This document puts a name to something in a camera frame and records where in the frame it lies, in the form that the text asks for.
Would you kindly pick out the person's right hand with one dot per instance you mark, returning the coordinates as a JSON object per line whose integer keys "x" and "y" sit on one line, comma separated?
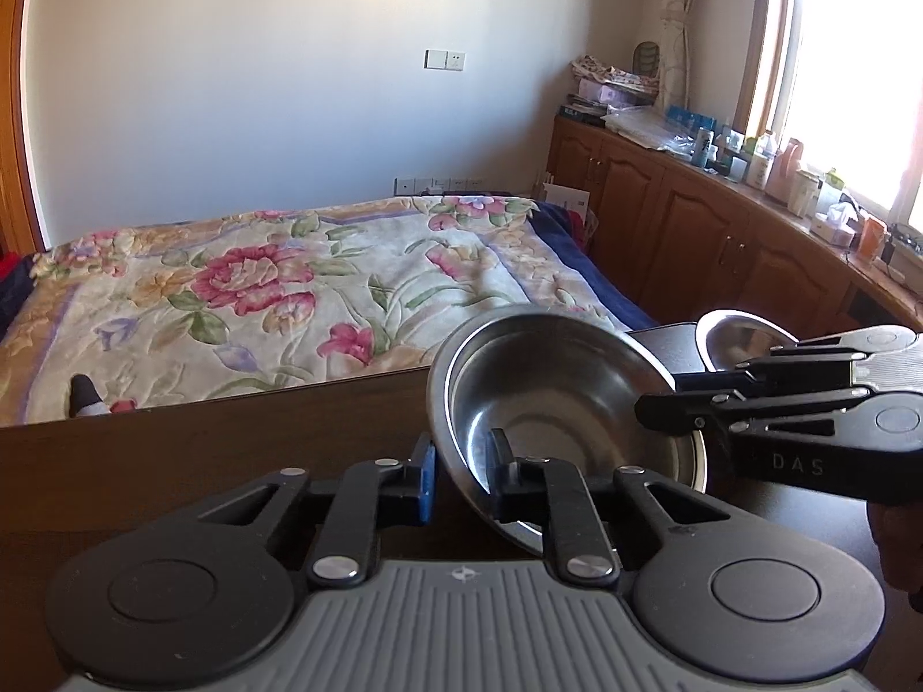
{"x": 898, "y": 535}

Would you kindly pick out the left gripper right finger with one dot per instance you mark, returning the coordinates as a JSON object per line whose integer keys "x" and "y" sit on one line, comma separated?
{"x": 593, "y": 531}

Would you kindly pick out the clear plastic bag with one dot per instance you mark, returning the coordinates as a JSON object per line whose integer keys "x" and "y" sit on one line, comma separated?
{"x": 647, "y": 128}

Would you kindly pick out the small steel bowl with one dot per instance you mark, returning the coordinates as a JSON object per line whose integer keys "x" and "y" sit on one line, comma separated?
{"x": 727, "y": 337}

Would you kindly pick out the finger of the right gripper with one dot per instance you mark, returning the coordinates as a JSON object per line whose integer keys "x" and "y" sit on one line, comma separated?
{"x": 789, "y": 372}
{"x": 811, "y": 416}

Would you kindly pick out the white paper bag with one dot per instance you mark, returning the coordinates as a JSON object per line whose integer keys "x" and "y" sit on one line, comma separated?
{"x": 576, "y": 204}

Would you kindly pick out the floral bed blanket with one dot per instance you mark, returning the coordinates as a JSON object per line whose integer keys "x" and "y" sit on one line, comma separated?
{"x": 169, "y": 314}

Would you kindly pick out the wooden door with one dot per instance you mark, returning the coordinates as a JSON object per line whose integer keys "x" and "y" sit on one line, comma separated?
{"x": 20, "y": 228}

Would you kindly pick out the wooden sideboard cabinet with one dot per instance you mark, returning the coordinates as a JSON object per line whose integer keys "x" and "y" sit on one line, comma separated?
{"x": 679, "y": 242}

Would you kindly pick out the wall switch and socket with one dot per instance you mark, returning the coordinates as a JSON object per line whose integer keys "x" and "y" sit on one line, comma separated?
{"x": 444, "y": 60}

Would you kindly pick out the large steel bowl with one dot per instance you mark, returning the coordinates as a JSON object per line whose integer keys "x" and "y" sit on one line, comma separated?
{"x": 559, "y": 386}

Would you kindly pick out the patterned curtain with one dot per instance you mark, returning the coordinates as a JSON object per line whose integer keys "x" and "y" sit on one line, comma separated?
{"x": 675, "y": 53}

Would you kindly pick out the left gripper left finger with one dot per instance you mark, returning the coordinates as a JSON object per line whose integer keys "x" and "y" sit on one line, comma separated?
{"x": 336, "y": 522}

